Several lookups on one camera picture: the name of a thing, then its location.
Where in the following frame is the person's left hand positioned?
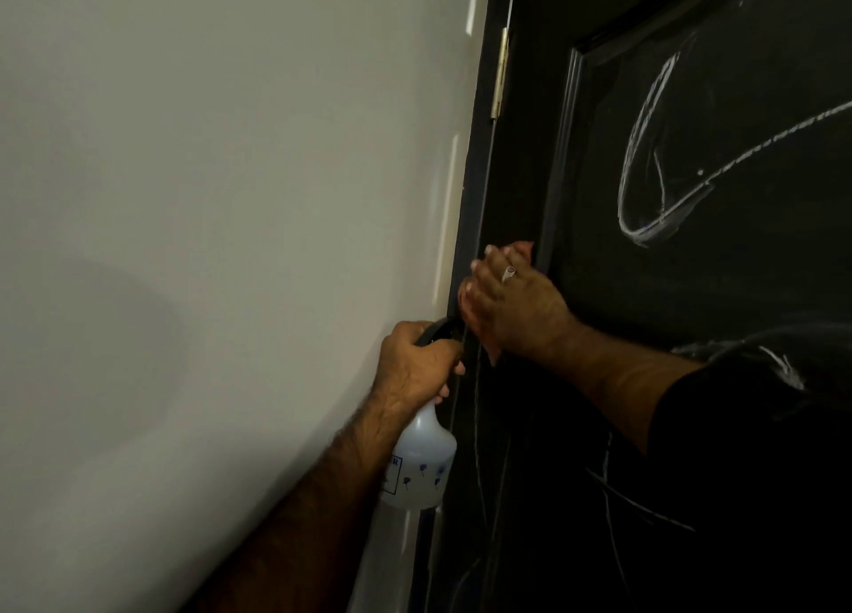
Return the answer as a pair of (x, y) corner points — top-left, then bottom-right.
(371, 319), (467, 420)

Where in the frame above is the person's right hand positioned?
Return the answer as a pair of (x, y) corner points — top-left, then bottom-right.
(457, 240), (580, 367)

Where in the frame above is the orange checked cloth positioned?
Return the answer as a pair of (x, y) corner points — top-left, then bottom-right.
(457, 240), (537, 367)

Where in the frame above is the white spray bottle black trigger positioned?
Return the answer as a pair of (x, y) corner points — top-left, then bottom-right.
(380, 316), (467, 513)

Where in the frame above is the black wooden door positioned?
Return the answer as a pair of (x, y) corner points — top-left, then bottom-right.
(425, 0), (852, 613)

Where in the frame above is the person's left forearm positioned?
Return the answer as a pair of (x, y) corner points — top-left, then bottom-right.
(179, 392), (414, 613)

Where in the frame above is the black right sleeve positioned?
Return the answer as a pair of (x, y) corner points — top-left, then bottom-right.
(645, 350), (852, 613)

